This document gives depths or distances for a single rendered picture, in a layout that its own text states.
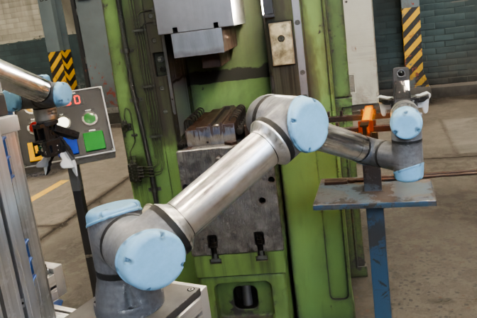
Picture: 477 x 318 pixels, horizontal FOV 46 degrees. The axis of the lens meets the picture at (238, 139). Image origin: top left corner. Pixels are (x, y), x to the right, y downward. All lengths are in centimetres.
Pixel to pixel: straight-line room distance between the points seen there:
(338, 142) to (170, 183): 118
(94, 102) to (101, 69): 687
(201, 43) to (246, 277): 96
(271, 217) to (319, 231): 31
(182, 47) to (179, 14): 13
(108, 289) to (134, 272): 19
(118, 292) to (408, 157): 77
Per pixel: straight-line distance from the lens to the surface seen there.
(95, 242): 117
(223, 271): 236
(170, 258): 105
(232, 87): 267
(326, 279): 257
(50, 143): 196
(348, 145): 147
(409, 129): 143
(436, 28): 804
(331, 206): 192
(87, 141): 219
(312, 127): 118
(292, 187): 240
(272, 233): 226
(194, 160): 221
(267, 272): 234
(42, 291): 135
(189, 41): 220
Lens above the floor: 139
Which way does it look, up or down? 12 degrees down
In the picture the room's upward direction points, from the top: 7 degrees counter-clockwise
